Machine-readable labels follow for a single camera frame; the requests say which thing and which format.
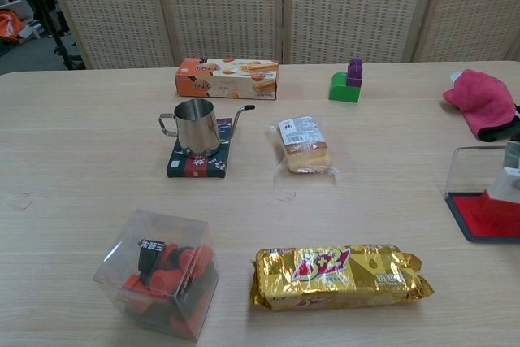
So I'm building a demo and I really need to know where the packaged bread slice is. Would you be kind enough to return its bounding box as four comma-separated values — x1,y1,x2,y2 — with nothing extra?
266,115,336,176

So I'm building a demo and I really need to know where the gold biscuit packet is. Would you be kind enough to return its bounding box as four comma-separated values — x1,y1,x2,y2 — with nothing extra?
249,244,435,311

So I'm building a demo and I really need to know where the steel gooseneck pitcher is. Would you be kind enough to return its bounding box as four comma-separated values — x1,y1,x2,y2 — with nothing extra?
158,99,256,160

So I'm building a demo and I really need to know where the clear box of orange parts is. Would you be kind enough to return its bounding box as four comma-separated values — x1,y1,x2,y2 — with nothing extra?
93,209,221,342

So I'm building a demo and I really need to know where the dark patterned box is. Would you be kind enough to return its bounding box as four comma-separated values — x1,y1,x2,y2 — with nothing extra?
167,118,233,180

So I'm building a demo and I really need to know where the red ink pad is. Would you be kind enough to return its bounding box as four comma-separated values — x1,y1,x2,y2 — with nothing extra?
444,145,520,245

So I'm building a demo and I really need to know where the woven wooden folding screen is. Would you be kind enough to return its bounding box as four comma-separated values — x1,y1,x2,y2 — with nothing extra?
38,0,520,70

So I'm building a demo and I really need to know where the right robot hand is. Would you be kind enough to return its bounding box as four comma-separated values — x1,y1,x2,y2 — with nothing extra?
503,139,520,171

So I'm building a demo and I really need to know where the pink cloth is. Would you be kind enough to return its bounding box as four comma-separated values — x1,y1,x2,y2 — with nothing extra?
442,68,520,143

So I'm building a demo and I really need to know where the orange biscuit box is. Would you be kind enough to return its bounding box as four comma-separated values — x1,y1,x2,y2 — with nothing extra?
174,57,280,101

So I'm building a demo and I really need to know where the small red white block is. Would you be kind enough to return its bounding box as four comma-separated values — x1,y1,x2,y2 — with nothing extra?
479,166,520,206

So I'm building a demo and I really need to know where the orange bag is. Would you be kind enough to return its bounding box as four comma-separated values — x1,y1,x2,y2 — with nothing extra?
0,9,26,41

